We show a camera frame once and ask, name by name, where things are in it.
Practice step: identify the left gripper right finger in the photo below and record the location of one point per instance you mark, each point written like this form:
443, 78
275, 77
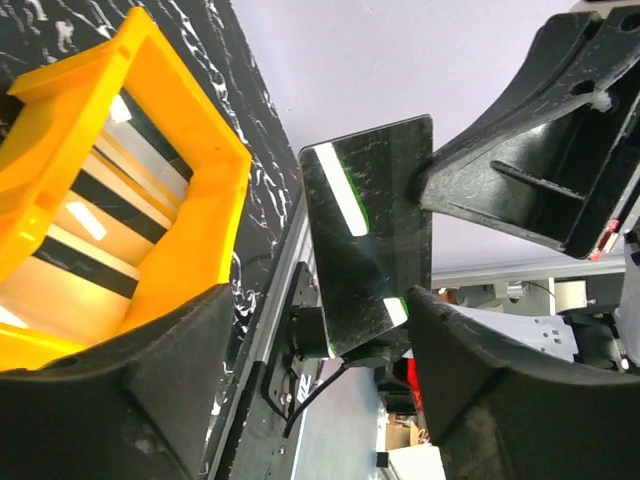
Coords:
498, 409

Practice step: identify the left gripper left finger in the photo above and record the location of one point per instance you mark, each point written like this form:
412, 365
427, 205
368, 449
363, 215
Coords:
134, 407

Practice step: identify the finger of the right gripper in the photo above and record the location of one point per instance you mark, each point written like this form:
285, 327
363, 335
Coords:
555, 159

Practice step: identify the stack of credit cards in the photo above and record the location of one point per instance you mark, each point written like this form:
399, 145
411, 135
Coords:
72, 268

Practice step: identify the black credit card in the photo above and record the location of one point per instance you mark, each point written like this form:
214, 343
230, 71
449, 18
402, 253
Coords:
371, 242

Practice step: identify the small yellow card bin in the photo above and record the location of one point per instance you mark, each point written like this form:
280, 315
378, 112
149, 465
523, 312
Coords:
59, 110

